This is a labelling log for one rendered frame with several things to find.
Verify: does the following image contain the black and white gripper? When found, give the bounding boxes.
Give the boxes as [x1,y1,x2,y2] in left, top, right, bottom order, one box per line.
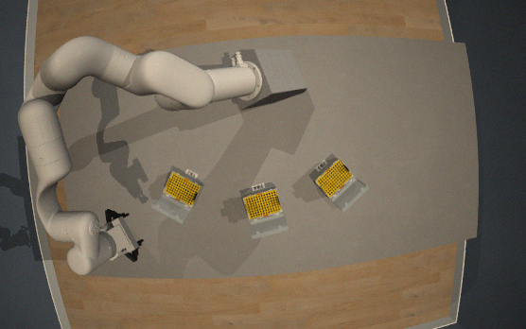
[99,209,144,262]

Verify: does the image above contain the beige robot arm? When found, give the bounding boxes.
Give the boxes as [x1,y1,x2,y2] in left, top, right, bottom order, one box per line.
[18,36,262,275]

